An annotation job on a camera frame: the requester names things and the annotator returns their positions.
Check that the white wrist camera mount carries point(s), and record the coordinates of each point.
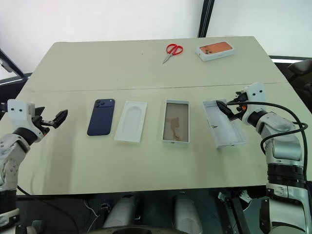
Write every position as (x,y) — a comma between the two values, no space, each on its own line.
(18,111)
(256,93)

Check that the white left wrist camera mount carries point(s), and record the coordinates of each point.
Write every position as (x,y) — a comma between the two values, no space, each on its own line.
(18,111)

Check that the white table bracket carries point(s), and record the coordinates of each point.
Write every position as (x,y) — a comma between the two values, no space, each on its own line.
(244,196)
(223,196)

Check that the white phone box base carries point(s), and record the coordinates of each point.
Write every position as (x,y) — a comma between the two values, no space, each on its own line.
(175,122)

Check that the black office chair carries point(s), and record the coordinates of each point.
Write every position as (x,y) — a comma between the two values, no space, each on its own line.
(302,70)

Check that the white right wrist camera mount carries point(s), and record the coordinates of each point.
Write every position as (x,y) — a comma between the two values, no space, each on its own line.
(256,93)

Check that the black vertical pole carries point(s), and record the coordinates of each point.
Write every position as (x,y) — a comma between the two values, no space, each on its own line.
(204,19)

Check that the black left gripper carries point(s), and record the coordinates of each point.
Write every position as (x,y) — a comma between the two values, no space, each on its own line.
(42,122)

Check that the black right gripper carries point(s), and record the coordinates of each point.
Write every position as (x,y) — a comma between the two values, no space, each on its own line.
(240,97)

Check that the grey rounded leg shape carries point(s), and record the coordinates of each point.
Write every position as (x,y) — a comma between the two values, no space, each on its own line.
(120,212)
(186,214)

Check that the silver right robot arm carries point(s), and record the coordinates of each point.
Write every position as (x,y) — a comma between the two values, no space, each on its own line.
(285,146)

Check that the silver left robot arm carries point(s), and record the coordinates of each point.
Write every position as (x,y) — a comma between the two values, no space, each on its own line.
(9,168)

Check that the dark metal frame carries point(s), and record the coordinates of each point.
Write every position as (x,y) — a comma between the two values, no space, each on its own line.
(9,64)

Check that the black table leg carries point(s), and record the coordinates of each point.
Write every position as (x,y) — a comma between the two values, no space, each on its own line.
(237,214)

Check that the dark blue smartphone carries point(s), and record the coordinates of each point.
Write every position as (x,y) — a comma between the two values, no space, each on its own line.
(101,119)

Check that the white box with orange phone print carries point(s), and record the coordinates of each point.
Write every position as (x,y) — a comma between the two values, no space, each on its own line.
(214,50)

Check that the white moulded tray insert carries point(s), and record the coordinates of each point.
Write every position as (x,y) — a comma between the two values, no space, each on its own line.
(131,124)

